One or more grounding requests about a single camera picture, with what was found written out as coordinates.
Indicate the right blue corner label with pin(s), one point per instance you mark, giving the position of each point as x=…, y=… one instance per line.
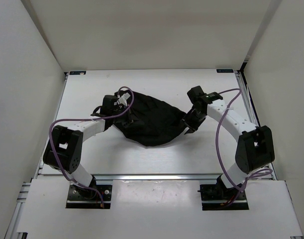
x=225, y=71

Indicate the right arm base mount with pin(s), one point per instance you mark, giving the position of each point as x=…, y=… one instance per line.
x=214, y=199

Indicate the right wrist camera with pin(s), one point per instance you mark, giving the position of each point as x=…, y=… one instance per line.
x=195, y=93

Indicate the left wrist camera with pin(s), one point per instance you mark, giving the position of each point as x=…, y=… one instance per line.
x=109, y=104

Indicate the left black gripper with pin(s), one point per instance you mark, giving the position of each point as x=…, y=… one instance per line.
x=123, y=107

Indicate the left blue corner label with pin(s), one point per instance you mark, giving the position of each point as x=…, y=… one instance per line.
x=77, y=72

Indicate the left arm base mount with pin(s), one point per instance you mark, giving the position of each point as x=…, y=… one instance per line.
x=80, y=198

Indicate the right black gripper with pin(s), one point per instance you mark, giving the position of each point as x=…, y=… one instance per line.
x=192, y=126

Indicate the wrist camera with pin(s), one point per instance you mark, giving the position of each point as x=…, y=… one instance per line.
x=195, y=93
x=109, y=104

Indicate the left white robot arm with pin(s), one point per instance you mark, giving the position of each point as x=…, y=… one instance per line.
x=66, y=137

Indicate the white front cover panel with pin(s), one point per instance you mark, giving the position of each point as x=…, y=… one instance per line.
x=158, y=210

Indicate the black skirt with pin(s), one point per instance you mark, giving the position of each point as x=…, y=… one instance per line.
x=150, y=121

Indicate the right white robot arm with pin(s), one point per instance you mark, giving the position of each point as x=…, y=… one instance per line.
x=255, y=147

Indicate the blue corner label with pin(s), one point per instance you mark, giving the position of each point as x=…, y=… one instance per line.
x=225, y=71
x=77, y=72

